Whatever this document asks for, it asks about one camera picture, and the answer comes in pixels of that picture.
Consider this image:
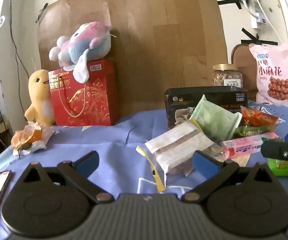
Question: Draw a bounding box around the pink snack stick box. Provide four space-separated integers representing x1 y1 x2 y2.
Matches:
222 132 279 159

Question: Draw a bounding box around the clear cake snack packet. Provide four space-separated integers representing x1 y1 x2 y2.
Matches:
145 120 213 174

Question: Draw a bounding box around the red spicy snack packet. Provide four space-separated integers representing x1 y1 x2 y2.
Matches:
241 106 279 127

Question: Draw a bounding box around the yellow-edged cracker packet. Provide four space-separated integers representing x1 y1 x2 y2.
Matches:
136 146 165 193

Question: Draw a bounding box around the small green snack box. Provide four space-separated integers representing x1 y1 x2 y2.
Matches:
267 158 288 176

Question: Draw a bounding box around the blue patterned tablecloth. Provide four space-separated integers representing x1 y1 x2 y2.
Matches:
0 100 288 240

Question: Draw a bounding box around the green vegetable snack packet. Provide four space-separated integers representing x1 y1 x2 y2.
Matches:
233 124 278 139

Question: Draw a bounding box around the red gift bag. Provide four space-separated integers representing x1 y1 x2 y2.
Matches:
49 59 120 126

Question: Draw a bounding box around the yellow duck plush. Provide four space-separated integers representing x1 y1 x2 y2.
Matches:
25 69 55 126

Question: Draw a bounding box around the pink twisted snack bag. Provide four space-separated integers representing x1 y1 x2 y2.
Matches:
249 44 288 107

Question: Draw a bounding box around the black sheep-print cardboard box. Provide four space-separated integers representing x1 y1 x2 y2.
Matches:
164 86 248 129

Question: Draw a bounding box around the glass nut jar gold lid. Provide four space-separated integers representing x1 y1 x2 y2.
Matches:
212 64 243 88

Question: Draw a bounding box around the brown chair back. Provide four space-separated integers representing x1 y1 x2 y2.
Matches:
231 44 258 101

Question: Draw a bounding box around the pastel plush toy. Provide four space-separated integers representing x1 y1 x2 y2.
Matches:
49 22 112 83

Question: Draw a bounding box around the black hanging cable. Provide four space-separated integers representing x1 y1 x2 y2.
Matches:
7 0 31 116

